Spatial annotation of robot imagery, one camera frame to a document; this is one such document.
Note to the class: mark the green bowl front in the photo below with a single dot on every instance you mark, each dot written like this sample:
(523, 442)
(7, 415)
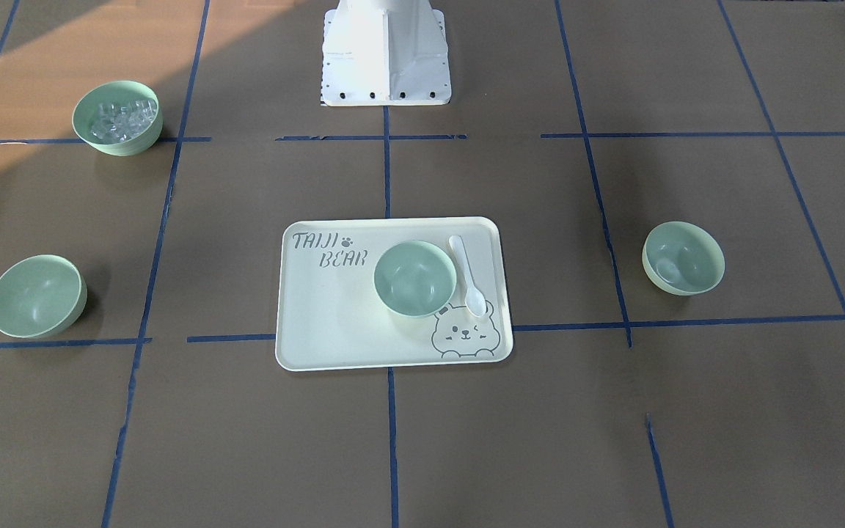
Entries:
(41, 296)
(682, 259)

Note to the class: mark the green bowl on tray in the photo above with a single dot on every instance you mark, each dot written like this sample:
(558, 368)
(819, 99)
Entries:
(414, 279)

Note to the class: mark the white plastic spoon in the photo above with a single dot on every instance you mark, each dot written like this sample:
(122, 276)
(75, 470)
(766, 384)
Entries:
(474, 299)

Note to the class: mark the green bowl with ice cubes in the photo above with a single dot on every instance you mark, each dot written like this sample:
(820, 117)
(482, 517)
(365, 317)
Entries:
(120, 118)

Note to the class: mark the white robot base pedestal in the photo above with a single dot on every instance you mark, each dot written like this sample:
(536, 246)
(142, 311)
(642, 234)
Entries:
(378, 53)

